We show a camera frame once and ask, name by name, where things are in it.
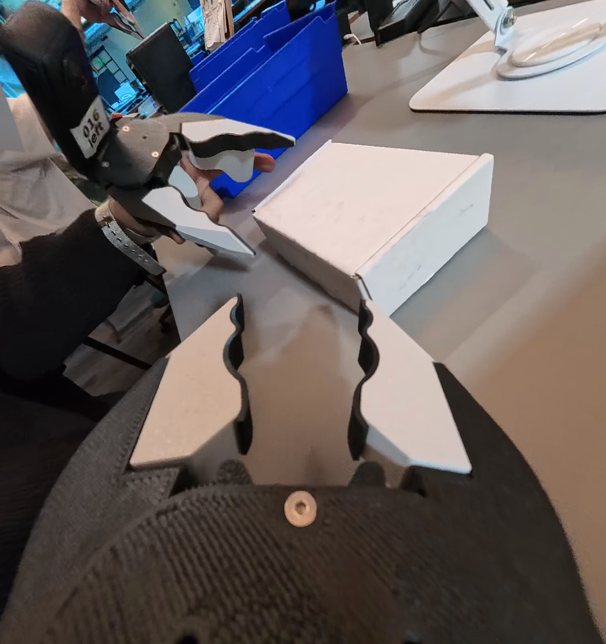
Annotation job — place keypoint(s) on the person's left forearm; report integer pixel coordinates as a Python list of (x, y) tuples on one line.
[(46, 292)]

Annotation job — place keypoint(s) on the white document stand wooden board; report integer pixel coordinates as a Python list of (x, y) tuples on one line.
[(464, 85)]

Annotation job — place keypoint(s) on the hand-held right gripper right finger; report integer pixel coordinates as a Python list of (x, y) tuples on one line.
[(413, 402)]

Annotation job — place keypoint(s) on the white cardboard mailer box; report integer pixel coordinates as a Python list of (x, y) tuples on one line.
[(373, 211)]

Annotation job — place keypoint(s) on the black office chair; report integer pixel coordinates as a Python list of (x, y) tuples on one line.
[(162, 70)]

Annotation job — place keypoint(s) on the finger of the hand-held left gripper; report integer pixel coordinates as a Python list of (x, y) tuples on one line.
[(202, 231), (222, 133)]

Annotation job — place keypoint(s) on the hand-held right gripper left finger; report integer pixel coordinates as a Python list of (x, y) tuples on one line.
[(192, 402)]

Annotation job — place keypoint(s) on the person's left hand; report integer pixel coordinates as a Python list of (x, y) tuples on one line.
[(212, 199)]

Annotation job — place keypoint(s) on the person's torso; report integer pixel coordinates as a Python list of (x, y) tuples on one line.
[(21, 478)]

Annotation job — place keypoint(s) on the light grey jacket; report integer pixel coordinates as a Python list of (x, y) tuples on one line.
[(16, 191)]

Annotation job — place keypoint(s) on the grey desk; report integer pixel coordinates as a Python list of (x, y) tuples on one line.
[(534, 251)]

